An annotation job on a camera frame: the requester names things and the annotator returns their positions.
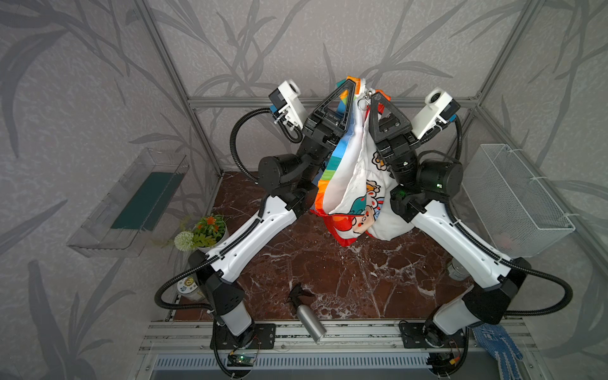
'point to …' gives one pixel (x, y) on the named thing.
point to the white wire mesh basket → (516, 211)
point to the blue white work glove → (495, 340)
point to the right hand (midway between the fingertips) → (378, 96)
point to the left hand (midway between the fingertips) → (360, 86)
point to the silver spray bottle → (299, 298)
